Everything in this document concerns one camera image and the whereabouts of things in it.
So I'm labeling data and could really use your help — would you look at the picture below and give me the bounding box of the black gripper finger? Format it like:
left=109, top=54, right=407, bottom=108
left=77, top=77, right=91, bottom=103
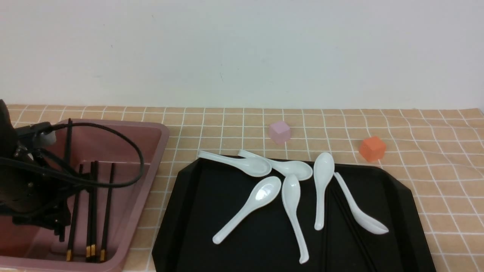
left=53, top=221, right=68, bottom=242

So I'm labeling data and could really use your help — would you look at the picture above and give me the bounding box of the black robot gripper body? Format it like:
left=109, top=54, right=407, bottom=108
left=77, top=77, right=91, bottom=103
left=1, top=100, right=71, bottom=230

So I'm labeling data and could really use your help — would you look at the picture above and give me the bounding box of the black chopstick gold tip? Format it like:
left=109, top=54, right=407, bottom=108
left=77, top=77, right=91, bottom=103
left=90, top=161, right=99, bottom=262
left=100, top=163, right=115, bottom=262
left=86, top=161, right=95, bottom=259
left=67, top=164, right=84, bottom=261

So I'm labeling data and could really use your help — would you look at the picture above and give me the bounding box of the pink plastic bin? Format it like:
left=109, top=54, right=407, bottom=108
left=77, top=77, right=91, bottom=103
left=0, top=120, right=169, bottom=272

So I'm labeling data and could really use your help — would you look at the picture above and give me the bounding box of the white ceramic soup spoon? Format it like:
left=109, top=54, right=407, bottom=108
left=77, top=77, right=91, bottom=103
left=334, top=172, right=389, bottom=235
left=212, top=177, right=282, bottom=244
left=197, top=150, right=273, bottom=177
left=313, top=153, right=335, bottom=231
left=238, top=150, right=313, bottom=181
left=281, top=174, right=309, bottom=264

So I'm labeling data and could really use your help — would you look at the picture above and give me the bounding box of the pink cube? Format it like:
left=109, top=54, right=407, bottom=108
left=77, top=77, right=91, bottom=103
left=268, top=121, right=292, bottom=144

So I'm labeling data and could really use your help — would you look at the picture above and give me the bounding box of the black plastic tray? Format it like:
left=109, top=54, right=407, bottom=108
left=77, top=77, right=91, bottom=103
left=152, top=159, right=436, bottom=272

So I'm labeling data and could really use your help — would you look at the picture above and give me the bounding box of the orange cube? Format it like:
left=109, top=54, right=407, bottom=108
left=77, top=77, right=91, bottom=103
left=358, top=136, right=387, bottom=162

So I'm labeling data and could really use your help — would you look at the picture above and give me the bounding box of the checkered orange tablecloth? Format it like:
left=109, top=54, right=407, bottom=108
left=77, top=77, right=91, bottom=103
left=8, top=104, right=484, bottom=272

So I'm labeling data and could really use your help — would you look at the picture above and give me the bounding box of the black cable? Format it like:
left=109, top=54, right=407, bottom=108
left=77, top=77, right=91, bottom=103
left=0, top=122, right=145, bottom=188

